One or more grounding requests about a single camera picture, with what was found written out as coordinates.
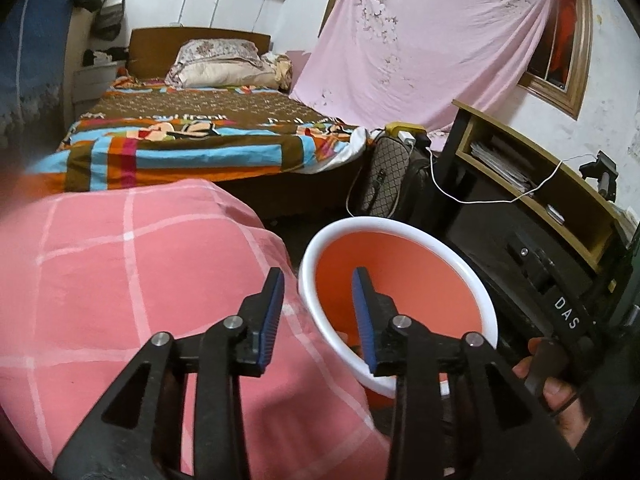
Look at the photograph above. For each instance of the stack of papers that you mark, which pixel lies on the stack of papers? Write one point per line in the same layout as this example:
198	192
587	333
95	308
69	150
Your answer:
502	162

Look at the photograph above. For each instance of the patterned beige handbag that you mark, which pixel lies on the patterned beige handbag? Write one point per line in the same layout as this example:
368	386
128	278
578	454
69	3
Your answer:
387	175

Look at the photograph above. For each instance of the blue printed wardrobe cover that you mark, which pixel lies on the blue printed wardrobe cover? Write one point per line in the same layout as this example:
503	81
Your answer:
30	50

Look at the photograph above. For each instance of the beige bundled cloth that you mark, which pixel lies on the beige bundled cloth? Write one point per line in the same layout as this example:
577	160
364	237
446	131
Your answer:
282	72

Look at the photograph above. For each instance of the white charger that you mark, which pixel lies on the white charger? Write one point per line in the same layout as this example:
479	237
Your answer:
406	137

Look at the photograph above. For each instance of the black bag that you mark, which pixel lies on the black bag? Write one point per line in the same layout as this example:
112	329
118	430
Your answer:
422	190

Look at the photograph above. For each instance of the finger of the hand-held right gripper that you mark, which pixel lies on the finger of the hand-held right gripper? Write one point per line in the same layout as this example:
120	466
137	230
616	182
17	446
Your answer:
530	265

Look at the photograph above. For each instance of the black items on nightstand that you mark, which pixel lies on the black items on nightstand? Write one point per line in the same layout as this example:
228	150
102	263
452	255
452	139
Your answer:
107	55

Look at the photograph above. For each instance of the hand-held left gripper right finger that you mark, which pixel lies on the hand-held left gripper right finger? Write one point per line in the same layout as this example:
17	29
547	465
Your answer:
362	320

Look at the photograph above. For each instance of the red hanging cloth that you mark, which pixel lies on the red hanging cloth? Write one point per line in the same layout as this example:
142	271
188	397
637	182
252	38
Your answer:
562	30

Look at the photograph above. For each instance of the yellow box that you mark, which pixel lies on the yellow box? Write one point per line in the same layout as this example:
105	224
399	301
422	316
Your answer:
422	134

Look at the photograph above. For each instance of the orange basin with white rim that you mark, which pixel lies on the orange basin with white rim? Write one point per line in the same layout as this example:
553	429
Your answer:
400	260

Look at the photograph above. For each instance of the pink plaid blanket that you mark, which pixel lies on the pink plaid blanket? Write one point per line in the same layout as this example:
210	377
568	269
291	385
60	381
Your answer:
125	270

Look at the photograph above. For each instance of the black grey shoulder bag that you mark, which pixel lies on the black grey shoulder bag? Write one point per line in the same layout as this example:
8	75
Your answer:
109	17

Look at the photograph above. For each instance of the wooden window frame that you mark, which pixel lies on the wooden window frame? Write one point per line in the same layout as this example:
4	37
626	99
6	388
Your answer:
582	60

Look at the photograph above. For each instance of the colourful cartoon bedspread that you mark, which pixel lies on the colourful cartoon bedspread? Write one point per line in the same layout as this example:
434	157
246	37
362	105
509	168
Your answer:
200	135

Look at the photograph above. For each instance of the wooden bed headboard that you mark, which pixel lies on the wooden bed headboard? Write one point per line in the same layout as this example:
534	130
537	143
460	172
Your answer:
150	50

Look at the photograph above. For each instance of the white nightstand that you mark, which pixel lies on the white nightstand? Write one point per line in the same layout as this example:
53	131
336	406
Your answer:
95	85

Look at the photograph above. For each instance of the person's right hand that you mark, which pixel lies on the person's right hand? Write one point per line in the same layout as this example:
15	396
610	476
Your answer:
565	410

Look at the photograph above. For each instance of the wooden desk shelf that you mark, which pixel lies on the wooden desk shelf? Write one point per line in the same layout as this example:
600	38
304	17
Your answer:
575	195

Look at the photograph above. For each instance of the black clamp stand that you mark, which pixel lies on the black clamp stand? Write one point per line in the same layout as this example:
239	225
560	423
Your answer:
602	172

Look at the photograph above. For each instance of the pink floral hanging sheet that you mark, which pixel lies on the pink floral hanging sheet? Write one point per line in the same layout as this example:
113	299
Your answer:
425	45

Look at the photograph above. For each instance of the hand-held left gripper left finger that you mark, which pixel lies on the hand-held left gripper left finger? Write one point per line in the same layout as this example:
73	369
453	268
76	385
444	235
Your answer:
272	320

